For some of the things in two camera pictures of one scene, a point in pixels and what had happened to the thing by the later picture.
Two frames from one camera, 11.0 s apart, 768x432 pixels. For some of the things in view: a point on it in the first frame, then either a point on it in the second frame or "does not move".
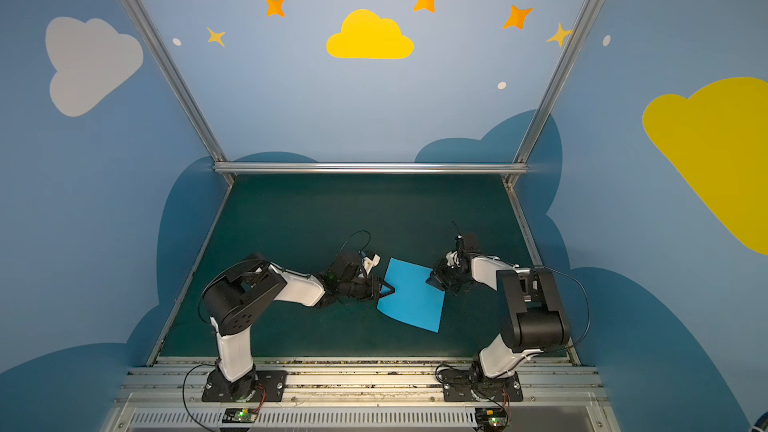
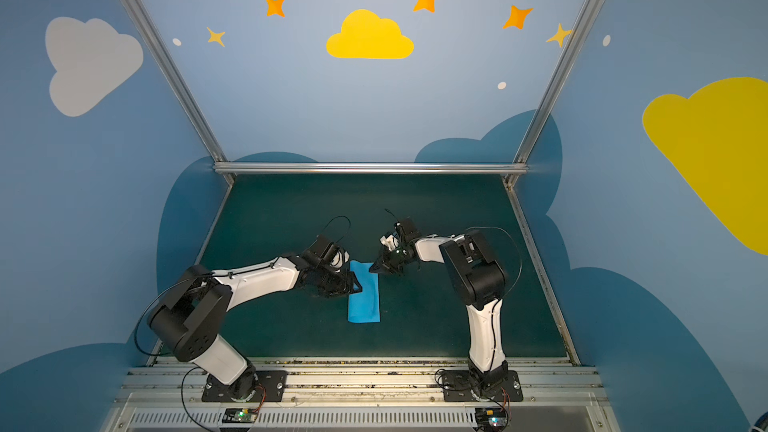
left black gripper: x=362 y=282 → x=336 y=280
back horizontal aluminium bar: x=376 y=168 does not move
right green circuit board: x=490 y=417 does not move
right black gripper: x=448 y=276 → x=391 y=256
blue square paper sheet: x=415 y=301 → x=364 y=306
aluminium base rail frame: x=363 y=394 does not move
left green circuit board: x=240 y=415 does not move
